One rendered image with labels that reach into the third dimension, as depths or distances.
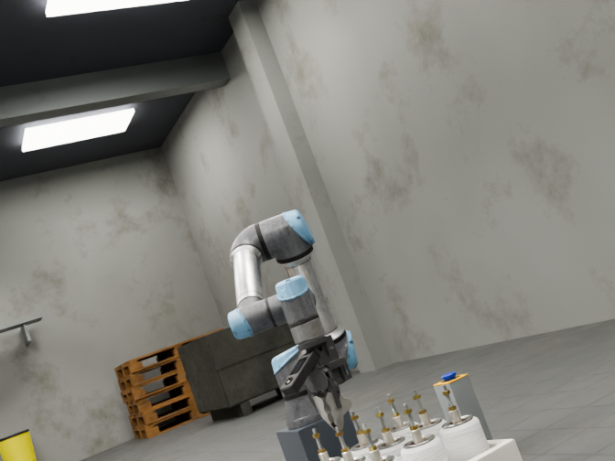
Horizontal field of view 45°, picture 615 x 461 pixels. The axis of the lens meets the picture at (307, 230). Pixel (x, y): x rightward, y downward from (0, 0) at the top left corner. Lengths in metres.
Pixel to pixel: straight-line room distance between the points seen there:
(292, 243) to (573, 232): 2.75
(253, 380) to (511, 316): 2.71
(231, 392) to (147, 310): 3.32
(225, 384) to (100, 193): 4.18
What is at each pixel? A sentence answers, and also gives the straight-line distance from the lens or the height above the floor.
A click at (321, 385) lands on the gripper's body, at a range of 1.73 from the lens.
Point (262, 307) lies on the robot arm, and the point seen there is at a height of 0.66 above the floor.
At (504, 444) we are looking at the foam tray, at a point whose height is 0.18.
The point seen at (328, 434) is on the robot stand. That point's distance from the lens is 2.29.
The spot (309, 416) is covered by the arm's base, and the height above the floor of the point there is 0.32.
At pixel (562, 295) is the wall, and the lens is 4.86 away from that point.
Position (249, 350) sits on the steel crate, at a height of 0.54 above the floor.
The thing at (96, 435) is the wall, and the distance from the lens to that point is 9.72.
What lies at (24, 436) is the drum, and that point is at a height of 0.50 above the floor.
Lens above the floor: 0.58
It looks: 7 degrees up
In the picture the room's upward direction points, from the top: 20 degrees counter-clockwise
